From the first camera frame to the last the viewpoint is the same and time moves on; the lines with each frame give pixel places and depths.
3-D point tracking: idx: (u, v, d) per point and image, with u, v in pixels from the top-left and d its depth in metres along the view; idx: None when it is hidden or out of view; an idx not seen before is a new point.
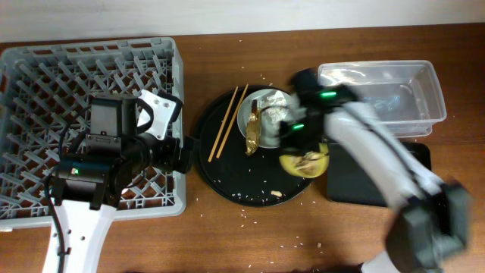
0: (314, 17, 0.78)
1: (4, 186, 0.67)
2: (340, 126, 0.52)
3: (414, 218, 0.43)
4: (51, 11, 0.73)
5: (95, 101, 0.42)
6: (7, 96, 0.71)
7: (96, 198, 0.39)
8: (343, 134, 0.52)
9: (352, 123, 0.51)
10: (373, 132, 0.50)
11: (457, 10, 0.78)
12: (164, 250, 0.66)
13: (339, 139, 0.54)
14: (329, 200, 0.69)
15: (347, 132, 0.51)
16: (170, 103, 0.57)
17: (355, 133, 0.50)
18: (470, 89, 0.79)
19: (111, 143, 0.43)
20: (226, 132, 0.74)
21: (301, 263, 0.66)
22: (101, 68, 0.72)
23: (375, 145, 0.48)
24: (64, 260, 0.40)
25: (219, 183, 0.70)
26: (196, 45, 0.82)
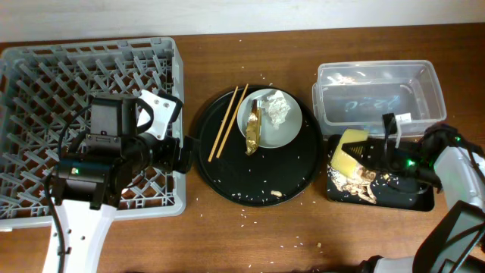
0: (314, 17, 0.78)
1: (4, 186, 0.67)
2: (449, 158, 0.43)
3: (468, 218, 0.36)
4: (51, 11, 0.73)
5: (95, 101, 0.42)
6: (7, 96, 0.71)
7: (96, 198, 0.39)
8: (446, 164, 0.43)
9: (462, 156, 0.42)
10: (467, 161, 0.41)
11: (456, 10, 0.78)
12: (164, 250, 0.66)
13: (437, 168, 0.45)
14: (329, 200, 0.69)
15: (452, 161, 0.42)
16: (170, 103, 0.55)
17: (455, 163, 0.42)
18: (469, 89, 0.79)
19: (111, 143, 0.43)
20: (226, 132, 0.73)
21: (301, 263, 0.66)
22: (101, 68, 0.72)
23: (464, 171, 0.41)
24: (64, 259, 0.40)
25: (219, 183, 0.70)
26: (196, 45, 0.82)
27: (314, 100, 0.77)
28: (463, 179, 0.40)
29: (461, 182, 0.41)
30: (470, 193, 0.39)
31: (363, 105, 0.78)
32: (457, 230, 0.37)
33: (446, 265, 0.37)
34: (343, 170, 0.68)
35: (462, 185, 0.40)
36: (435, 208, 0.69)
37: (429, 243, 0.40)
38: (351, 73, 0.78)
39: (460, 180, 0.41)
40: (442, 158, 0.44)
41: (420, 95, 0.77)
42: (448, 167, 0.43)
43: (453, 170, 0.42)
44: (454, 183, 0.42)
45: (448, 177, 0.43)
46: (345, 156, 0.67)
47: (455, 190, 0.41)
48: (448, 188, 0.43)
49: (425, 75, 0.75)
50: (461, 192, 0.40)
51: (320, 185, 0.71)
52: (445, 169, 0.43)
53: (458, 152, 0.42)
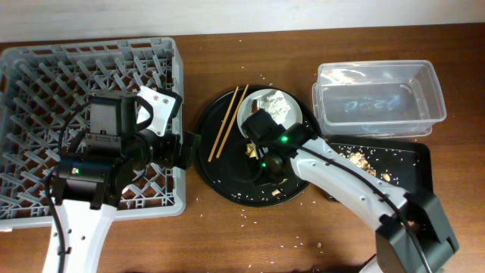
0: (314, 17, 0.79)
1: (4, 186, 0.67)
2: (304, 169, 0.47)
3: (395, 233, 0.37)
4: (51, 11, 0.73)
5: (95, 100, 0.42)
6: (7, 96, 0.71)
7: (96, 198, 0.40)
8: (308, 174, 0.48)
9: (314, 161, 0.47)
10: (331, 164, 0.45)
11: (455, 10, 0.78)
12: (164, 250, 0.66)
13: (307, 178, 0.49)
14: (329, 200, 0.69)
15: (311, 172, 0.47)
16: (169, 98, 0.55)
17: (316, 171, 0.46)
18: (469, 89, 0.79)
19: (111, 142, 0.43)
20: (226, 132, 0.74)
21: (301, 263, 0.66)
22: (101, 68, 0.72)
23: (332, 175, 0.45)
24: (64, 260, 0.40)
25: (219, 183, 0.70)
26: (196, 45, 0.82)
27: (314, 98, 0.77)
28: (352, 190, 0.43)
29: (358, 196, 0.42)
30: (361, 198, 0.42)
31: (363, 105, 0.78)
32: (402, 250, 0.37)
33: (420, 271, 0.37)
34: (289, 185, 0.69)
35: (358, 194, 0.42)
36: None
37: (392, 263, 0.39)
38: (351, 73, 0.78)
39: (354, 195, 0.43)
40: (331, 177, 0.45)
41: (420, 95, 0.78)
42: (333, 186, 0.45)
43: (320, 177, 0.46)
44: (340, 194, 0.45)
45: (347, 198, 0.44)
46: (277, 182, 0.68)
47: (348, 197, 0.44)
48: (343, 196, 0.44)
49: (425, 75, 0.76)
50: (357, 199, 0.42)
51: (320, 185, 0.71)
52: (339, 189, 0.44)
53: (310, 159, 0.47)
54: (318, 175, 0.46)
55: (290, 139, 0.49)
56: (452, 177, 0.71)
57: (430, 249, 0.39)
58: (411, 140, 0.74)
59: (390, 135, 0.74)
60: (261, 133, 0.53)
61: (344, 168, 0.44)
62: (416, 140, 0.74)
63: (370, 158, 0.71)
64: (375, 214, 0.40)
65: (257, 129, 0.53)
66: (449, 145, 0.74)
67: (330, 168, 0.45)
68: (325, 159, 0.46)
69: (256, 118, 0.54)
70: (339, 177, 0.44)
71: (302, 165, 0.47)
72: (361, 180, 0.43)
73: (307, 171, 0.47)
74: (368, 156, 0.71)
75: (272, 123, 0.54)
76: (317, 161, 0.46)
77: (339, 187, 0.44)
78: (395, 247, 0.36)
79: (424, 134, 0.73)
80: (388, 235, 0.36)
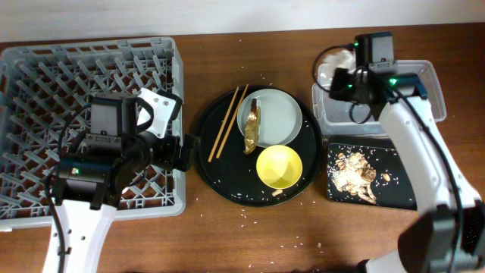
0: (314, 17, 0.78)
1: (4, 186, 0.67)
2: (394, 118, 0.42)
3: (445, 223, 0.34)
4: (51, 11, 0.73)
5: (95, 101, 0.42)
6: (7, 95, 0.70)
7: (96, 198, 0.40)
8: (395, 127, 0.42)
9: (410, 121, 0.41)
10: (427, 133, 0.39)
11: (456, 10, 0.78)
12: (164, 250, 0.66)
13: (385, 127, 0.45)
14: (329, 201, 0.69)
15: (399, 127, 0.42)
16: (170, 101, 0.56)
17: (406, 130, 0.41)
18: (470, 89, 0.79)
19: (111, 143, 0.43)
20: (226, 132, 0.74)
21: (301, 263, 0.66)
22: (101, 68, 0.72)
23: (417, 139, 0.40)
24: (64, 260, 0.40)
25: (219, 183, 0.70)
26: (196, 45, 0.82)
27: (314, 96, 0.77)
28: (426, 162, 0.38)
29: (424, 162, 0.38)
30: (432, 179, 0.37)
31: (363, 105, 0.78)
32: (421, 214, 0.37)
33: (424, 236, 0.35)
34: (278, 183, 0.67)
35: (430, 171, 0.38)
36: None
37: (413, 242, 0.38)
38: None
39: (420, 158, 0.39)
40: (417, 142, 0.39)
41: None
42: (413, 149, 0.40)
43: (405, 136, 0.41)
44: (412, 163, 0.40)
45: (408, 150, 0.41)
46: (274, 177, 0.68)
47: (418, 167, 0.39)
48: (412, 160, 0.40)
49: (425, 75, 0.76)
50: (426, 174, 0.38)
51: (320, 185, 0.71)
52: (408, 142, 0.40)
53: (404, 114, 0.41)
54: (404, 133, 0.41)
55: (401, 83, 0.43)
56: None
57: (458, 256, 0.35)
58: None
59: None
60: (377, 62, 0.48)
61: (411, 111, 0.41)
62: None
63: (370, 158, 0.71)
64: (435, 198, 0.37)
65: (374, 54, 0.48)
66: (449, 145, 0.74)
67: (421, 135, 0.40)
68: (419, 121, 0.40)
69: (378, 39, 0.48)
70: (414, 130, 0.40)
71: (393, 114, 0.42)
72: (433, 146, 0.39)
73: (392, 120, 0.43)
74: (368, 156, 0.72)
75: (392, 58, 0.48)
76: (411, 122, 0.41)
77: (409, 144, 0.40)
78: (434, 235, 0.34)
79: None
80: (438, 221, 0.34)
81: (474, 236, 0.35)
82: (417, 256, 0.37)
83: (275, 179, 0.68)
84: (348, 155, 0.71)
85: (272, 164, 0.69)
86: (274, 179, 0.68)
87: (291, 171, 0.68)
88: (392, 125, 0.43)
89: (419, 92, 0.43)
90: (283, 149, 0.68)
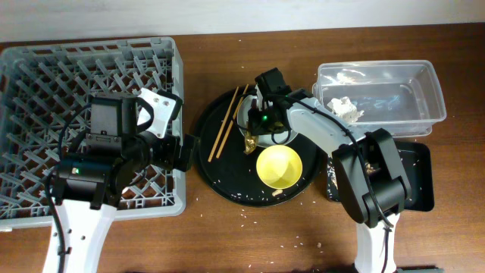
0: (314, 17, 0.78)
1: (4, 186, 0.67)
2: (293, 117, 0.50)
3: (387, 188, 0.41)
4: (51, 11, 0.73)
5: (95, 101, 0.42)
6: (7, 95, 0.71)
7: (96, 198, 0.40)
8: (298, 123, 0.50)
9: (302, 111, 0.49)
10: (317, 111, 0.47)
11: (456, 10, 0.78)
12: (164, 250, 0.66)
13: (298, 130, 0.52)
14: (329, 200, 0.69)
15: (299, 121, 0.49)
16: (170, 101, 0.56)
17: (301, 117, 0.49)
18: (470, 89, 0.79)
19: (111, 143, 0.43)
20: (226, 132, 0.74)
21: (301, 263, 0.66)
22: (101, 68, 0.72)
23: (308, 116, 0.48)
24: (64, 260, 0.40)
25: (219, 183, 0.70)
26: (195, 45, 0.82)
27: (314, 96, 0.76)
28: (324, 133, 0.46)
29: (323, 133, 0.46)
30: (330, 136, 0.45)
31: (363, 105, 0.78)
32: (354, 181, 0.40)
33: (367, 199, 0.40)
34: (275, 183, 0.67)
35: (330, 134, 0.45)
36: (436, 208, 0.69)
37: (345, 197, 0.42)
38: (351, 73, 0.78)
39: (320, 130, 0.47)
40: (314, 122, 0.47)
41: (420, 95, 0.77)
42: (314, 130, 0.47)
43: (302, 123, 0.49)
44: (320, 138, 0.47)
45: (314, 132, 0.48)
46: (273, 177, 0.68)
47: (323, 136, 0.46)
48: (320, 137, 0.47)
49: (426, 75, 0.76)
50: (326, 136, 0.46)
51: (320, 185, 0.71)
52: (309, 126, 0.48)
53: (298, 111, 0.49)
54: (305, 122, 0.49)
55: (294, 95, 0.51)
56: (452, 177, 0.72)
57: (379, 186, 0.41)
58: (411, 140, 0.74)
59: (390, 134, 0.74)
60: (275, 91, 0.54)
61: (302, 105, 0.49)
62: (416, 140, 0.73)
63: None
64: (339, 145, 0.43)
65: (272, 86, 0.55)
66: (449, 145, 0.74)
67: (314, 115, 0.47)
68: (311, 108, 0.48)
69: (270, 73, 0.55)
70: (309, 114, 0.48)
71: (292, 114, 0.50)
72: (323, 117, 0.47)
73: (298, 120, 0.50)
74: None
75: (285, 85, 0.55)
76: (305, 111, 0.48)
77: (311, 127, 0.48)
78: (346, 171, 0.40)
79: (424, 133, 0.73)
80: (341, 158, 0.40)
81: (381, 164, 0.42)
82: (352, 202, 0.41)
83: (273, 180, 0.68)
84: None
85: (272, 167, 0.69)
86: (272, 180, 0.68)
87: (291, 171, 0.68)
88: (308, 127, 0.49)
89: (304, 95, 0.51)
90: (283, 150, 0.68)
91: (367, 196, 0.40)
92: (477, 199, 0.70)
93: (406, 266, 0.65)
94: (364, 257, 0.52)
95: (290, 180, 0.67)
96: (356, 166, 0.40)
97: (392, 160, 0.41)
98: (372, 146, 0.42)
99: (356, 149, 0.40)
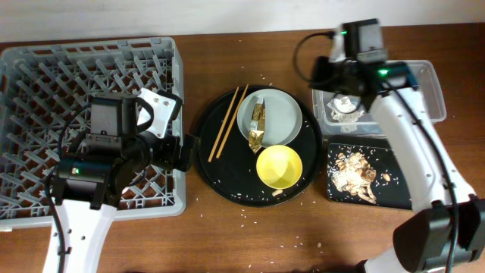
0: (314, 17, 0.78)
1: (4, 186, 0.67)
2: (387, 114, 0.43)
3: (459, 251, 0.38)
4: (51, 11, 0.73)
5: (95, 101, 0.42)
6: (7, 95, 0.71)
7: (96, 198, 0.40)
8: (386, 123, 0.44)
9: (402, 116, 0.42)
10: (420, 127, 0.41)
11: (456, 10, 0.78)
12: (164, 250, 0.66)
13: (377, 121, 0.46)
14: (329, 200, 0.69)
15: (392, 126, 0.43)
16: (170, 101, 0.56)
17: (401, 127, 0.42)
18: (470, 89, 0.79)
19: (111, 143, 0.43)
20: (226, 132, 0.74)
21: (301, 263, 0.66)
22: (101, 68, 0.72)
23: (411, 136, 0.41)
24: (64, 260, 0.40)
25: (219, 183, 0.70)
26: (195, 45, 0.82)
27: (314, 97, 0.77)
28: (419, 158, 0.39)
29: (417, 157, 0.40)
30: (427, 174, 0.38)
31: None
32: (432, 244, 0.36)
33: (432, 259, 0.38)
34: (275, 183, 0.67)
35: (424, 167, 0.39)
36: None
37: (406, 240, 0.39)
38: None
39: (410, 148, 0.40)
40: (412, 140, 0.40)
41: None
42: (403, 145, 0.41)
43: (398, 132, 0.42)
44: (406, 161, 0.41)
45: (400, 144, 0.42)
46: (273, 177, 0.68)
47: (409, 162, 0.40)
48: (403, 158, 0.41)
49: (425, 75, 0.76)
50: (414, 164, 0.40)
51: (320, 185, 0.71)
52: (400, 138, 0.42)
53: (394, 109, 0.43)
54: (395, 130, 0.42)
55: (390, 73, 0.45)
56: None
57: (452, 252, 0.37)
58: None
59: None
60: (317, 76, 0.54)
61: (400, 103, 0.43)
62: None
63: (370, 158, 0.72)
64: (428, 196, 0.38)
65: (362, 48, 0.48)
66: (449, 145, 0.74)
67: (414, 130, 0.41)
68: (414, 119, 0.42)
69: (366, 30, 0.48)
70: (407, 126, 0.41)
71: (384, 107, 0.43)
72: (427, 141, 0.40)
73: (385, 118, 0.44)
74: (368, 156, 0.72)
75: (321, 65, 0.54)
76: (407, 120, 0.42)
77: (401, 136, 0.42)
78: (432, 233, 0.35)
79: None
80: (436, 220, 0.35)
81: (467, 234, 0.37)
82: (410, 249, 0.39)
83: (273, 180, 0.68)
84: (348, 155, 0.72)
85: (272, 167, 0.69)
86: (272, 179, 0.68)
87: (291, 171, 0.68)
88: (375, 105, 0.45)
89: (411, 84, 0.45)
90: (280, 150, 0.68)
91: (433, 257, 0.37)
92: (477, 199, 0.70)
93: None
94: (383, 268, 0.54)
95: (290, 180, 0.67)
96: (441, 234, 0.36)
97: (483, 236, 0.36)
98: (464, 211, 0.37)
99: (452, 213, 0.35)
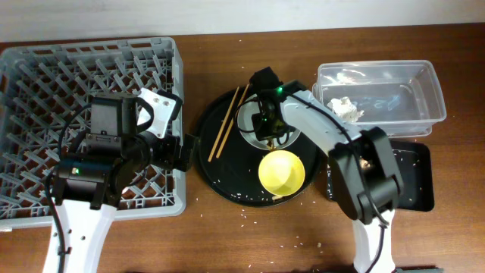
0: (314, 17, 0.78)
1: (4, 186, 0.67)
2: (290, 111, 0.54)
3: (380, 183, 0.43)
4: (51, 11, 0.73)
5: (95, 101, 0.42)
6: (7, 95, 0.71)
7: (95, 198, 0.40)
8: (295, 117, 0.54)
9: (299, 105, 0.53)
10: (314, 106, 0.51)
11: (456, 9, 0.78)
12: (164, 250, 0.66)
13: (292, 122, 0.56)
14: (329, 200, 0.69)
15: (297, 116, 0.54)
16: (170, 101, 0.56)
17: (301, 114, 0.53)
18: (471, 89, 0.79)
19: (111, 142, 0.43)
20: (226, 132, 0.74)
21: (301, 263, 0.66)
22: (101, 68, 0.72)
23: (308, 114, 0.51)
24: (64, 260, 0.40)
25: (219, 183, 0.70)
26: (195, 45, 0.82)
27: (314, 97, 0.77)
28: (319, 128, 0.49)
29: (317, 127, 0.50)
30: (327, 133, 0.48)
31: (363, 105, 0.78)
32: (349, 180, 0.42)
33: (363, 199, 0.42)
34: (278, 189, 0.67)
35: (328, 136, 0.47)
36: (436, 208, 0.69)
37: (341, 193, 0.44)
38: (351, 73, 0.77)
39: (312, 126, 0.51)
40: (311, 117, 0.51)
41: (420, 95, 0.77)
42: (310, 127, 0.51)
43: (301, 118, 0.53)
44: (317, 136, 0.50)
45: (308, 125, 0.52)
46: (275, 183, 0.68)
47: (320, 136, 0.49)
48: (318, 137, 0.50)
49: (425, 75, 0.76)
50: (322, 134, 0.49)
51: (320, 185, 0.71)
52: (303, 120, 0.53)
53: (293, 104, 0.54)
54: (301, 117, 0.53)
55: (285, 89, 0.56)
56: (453, 177, 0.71)
57: (371, 182, 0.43)
58: (411, 140, 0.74)
59: (390, 134, 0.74)
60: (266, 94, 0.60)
61: (296, 98, 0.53)
62: (416, 140, 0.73)
63: None
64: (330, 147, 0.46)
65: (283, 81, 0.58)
66: (449, 145, 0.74)
67: (309, 111, 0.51)
68: (305, 103, 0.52)
69: (266, 73, 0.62)
70: (302, 108, 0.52)
71: (287, 108, 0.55)
72: (318, 111, 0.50)
73: (295, 114, 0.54)
74: None
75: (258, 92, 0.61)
76: (300, 105, 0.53)
77: (308, 122, 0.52)
78: (342, 171, 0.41)
79: (424, 134, 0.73)
80: (337, 158, 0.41)
81: (375, 163, 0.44)
82: (347, 199, 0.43)
83: (276, 186, 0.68)
84: None
85: (274, 172, 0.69)
86: (274, 185, 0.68)
87: (292, 176, 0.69)
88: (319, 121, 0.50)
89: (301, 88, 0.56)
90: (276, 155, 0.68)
91: (362, 195, 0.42)
92: (477, 199, 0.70)
93: (407, 267, 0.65)
94: (362, 257, 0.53)
95: (293, 187, 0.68)
96: (353, 168, 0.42)
97: (386, 160, 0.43)
98: (367, 145, 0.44)
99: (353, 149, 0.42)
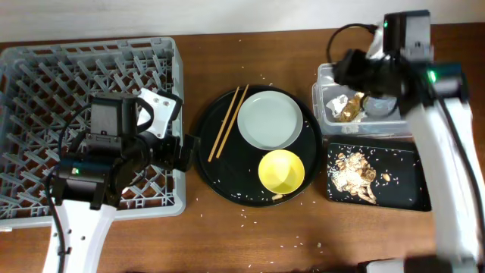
0: (314, 17, 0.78)
1: (4, 186, 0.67)
2: (423, 124, 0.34)
3: None
4: (51, 11, 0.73)
5: (95, 101, 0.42)
6: (7, 95, 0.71)
7: (95, 198, 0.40)
8: (428, 135, 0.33)
9: (444, 121, 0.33)
10: (461, 148, 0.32)
11: (457, 9, 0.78)
12: (164, 250, 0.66)
13: (413, 133, 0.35)
14: (329, 200, 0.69)
15: (427, 134, 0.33)
16: (170, 101, 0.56)
17: (435, 145, 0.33)
18: (471, 89, 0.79)
19: (111, 143, 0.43)
20: (226, 133, 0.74)
21: (301, 263, 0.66)
22: (101, 68, 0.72)
23: (454, 158, 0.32)
24: (64, 260, 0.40)
25: (219, 183, 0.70)
26: (195, 45, 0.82)
27: (314, 98, 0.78)
28: (450, 180, 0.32)
29: (449, 177, 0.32)
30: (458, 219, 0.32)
31: None
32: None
33: None
34: (279, 189, 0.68)
35: (453, 191, 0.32)
36: None
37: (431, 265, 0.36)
38: None
39: (443, 170, 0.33)
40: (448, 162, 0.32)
41: None
42: (439, 170, 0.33)
43: (433, 146, 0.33)
44: (438, 187, 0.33)
45: (430, 152, 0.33)
46: (275, 183, 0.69)
47: (438, 186, 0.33)
48: (433, 192, 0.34)
49: None
50: (449, 207, 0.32)
51: (320, 185, 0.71)
52: (433, 154, 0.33)
53: (436, 117, 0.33)
54: (429, 139, 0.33)
55: (443, 75, 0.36)
56: None
57: None
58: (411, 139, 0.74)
59: (390, 134, 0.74)
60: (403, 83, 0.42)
61: (447, 120, 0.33)
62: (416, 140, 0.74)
63: (370, 158, 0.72)
64: (457, 236, 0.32)
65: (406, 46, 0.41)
66: None
67: (451, 153, 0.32)
68: (456, 135, 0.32)
69: (410, 23, 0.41)
70: (444, 149, 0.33)
71: (430, 118, 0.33)
72: (461, 160, 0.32)
73: (418, 127, 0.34)
74: (368, 156, 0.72)
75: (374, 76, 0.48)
76: (445, 125, 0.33)
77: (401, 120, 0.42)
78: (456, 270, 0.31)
79: None
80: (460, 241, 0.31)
81: None
82: None
83: (276, 186, 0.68)
84: (348, 155, 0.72)
85: (274, 171, 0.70)
86: (274, 184, 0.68)
87: (292, 175, 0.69)
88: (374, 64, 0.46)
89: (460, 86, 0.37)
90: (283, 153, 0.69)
91: None
92: None
93: None
94: None
95: (293, 185, 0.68)
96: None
97: None
98: None
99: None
